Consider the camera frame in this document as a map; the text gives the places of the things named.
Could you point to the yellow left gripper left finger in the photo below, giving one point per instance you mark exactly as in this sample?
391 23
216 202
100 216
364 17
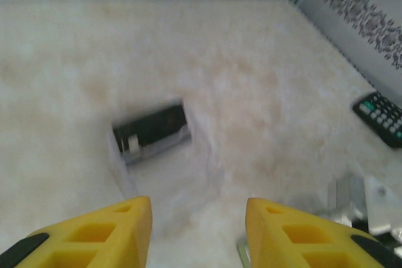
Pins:
94 236

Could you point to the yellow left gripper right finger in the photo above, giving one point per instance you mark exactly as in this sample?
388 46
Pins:
298 239

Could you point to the black remote control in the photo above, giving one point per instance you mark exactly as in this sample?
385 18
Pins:
380 117

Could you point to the aluminium table side rail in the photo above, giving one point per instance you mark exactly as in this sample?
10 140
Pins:
333 45

